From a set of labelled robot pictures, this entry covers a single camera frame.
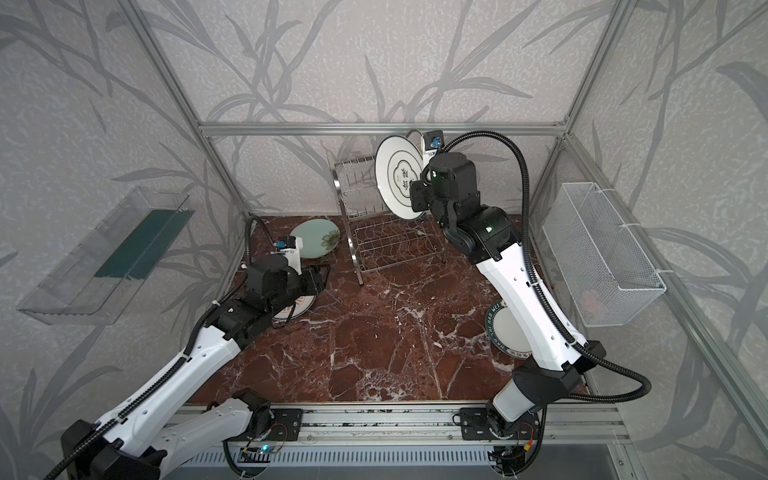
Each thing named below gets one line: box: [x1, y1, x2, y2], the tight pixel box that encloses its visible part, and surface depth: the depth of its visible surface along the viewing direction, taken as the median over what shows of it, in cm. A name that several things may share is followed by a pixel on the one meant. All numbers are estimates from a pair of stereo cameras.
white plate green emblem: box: [374, 135, 426, 220], surface depth 72 cm
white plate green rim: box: [485, 299, 532, 358], surface depth 90 cm
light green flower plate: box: [290, 218, 340, 259], surface depth 118 cm
